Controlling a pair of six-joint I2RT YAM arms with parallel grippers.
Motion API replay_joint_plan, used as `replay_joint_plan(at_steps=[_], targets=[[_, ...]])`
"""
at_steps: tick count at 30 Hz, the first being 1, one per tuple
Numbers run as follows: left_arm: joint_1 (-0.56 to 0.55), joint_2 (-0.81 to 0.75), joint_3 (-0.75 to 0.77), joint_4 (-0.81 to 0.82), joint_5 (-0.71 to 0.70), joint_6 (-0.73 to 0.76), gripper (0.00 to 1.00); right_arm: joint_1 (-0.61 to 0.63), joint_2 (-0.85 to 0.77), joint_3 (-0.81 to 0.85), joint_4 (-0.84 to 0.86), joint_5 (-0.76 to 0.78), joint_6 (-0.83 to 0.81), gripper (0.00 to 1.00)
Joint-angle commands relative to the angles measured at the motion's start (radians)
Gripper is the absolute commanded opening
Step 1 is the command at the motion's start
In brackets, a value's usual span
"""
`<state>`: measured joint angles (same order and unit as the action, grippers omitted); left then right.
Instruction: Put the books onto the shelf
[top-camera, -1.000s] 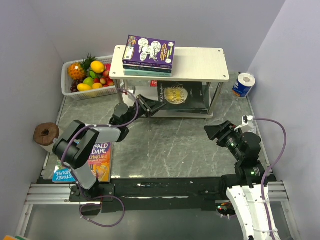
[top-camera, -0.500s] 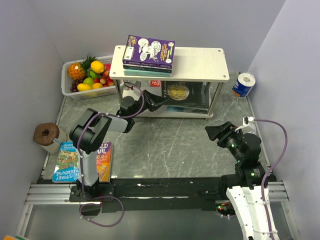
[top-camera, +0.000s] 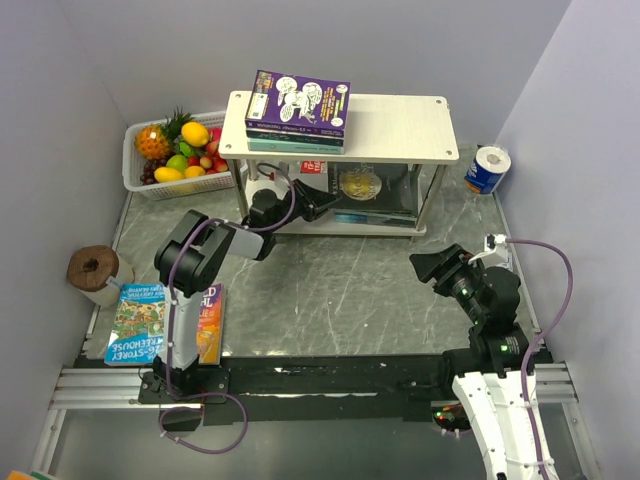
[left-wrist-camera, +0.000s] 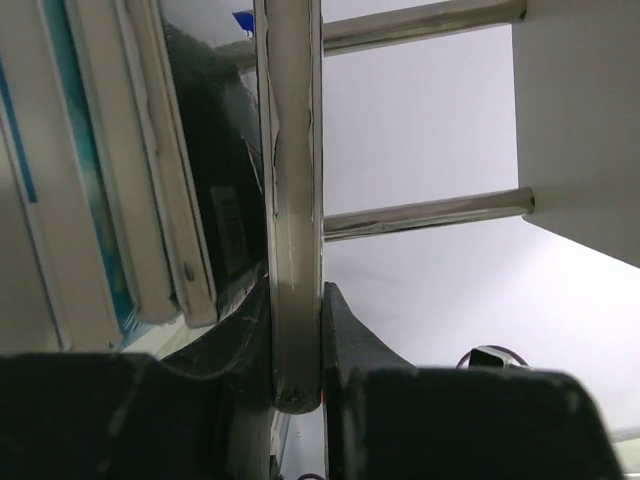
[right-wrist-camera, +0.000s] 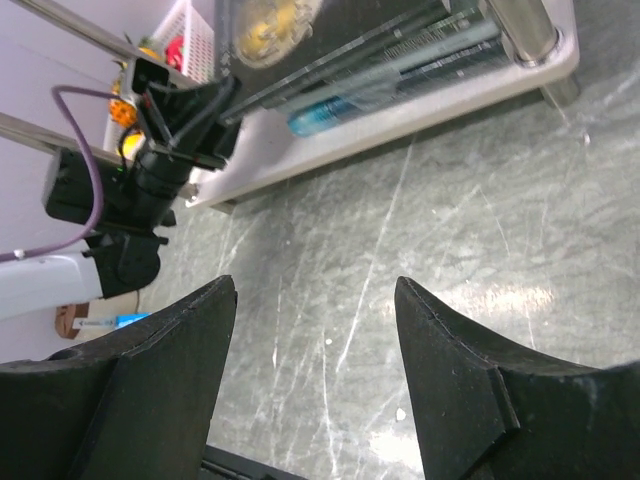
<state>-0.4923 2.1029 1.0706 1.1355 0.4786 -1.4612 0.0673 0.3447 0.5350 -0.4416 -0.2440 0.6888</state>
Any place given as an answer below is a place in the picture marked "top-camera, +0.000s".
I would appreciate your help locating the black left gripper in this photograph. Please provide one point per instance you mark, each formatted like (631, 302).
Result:
(311, 199)

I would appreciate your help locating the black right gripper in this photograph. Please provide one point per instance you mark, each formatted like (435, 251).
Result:
(431, 263)

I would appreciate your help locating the red 13-Storey Treehouse book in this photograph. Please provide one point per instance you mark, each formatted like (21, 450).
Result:
(313, 167)

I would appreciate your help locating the dark grey Mansfield book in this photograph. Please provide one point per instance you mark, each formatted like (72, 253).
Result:
(387, 189)

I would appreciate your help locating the Little Women floral book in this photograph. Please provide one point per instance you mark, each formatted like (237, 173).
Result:
(293, 137)

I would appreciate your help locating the teal paperback book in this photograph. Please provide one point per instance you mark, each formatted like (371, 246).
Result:
(265, 145)

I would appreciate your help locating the purple 52-Storey Treehouse book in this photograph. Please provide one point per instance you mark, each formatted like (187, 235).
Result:
(298, 104)

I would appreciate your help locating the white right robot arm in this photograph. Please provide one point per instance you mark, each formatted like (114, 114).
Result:
(494, 379)

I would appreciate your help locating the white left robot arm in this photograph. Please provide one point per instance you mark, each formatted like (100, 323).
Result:
(190, 258)

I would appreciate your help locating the red white toothpaste box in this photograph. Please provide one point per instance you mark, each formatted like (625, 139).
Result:
(507, 260)

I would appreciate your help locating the red apples cluster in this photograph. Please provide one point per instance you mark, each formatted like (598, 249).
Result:
(208, 157)

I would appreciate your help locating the toilet paper roll blue wrap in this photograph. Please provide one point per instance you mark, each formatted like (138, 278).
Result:
(487, 169)

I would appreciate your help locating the yellow lemon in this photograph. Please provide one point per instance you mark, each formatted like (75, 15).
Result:
(195, 134)

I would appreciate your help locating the green apple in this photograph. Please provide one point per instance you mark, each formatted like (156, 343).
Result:
(177, 162)

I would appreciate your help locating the yellow mango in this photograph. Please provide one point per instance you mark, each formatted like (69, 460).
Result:
(166, 175)

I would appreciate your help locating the Roald Dahl Charlie book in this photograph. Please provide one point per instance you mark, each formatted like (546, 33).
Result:
(210, 325)

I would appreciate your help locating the dark grapes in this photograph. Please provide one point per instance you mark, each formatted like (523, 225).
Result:
(148, 175)

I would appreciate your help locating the pineapple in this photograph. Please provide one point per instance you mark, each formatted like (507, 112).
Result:
(157, 140)

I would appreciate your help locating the white plastic fruit basket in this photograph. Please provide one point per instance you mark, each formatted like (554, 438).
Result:
(196, 180)

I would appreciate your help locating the blue 26-Storey Treehouse book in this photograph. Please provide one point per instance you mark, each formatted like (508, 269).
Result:
(137, 333)

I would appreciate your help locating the brown paper roll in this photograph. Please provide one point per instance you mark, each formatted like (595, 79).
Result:
(99, 273)

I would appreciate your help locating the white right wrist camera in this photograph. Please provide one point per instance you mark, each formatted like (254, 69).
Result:
(494, 245)

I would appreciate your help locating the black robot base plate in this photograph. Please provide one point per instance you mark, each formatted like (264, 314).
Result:
(290, 388)

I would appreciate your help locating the aluminium frame rail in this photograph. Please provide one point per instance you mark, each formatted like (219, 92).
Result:
(119, 389)

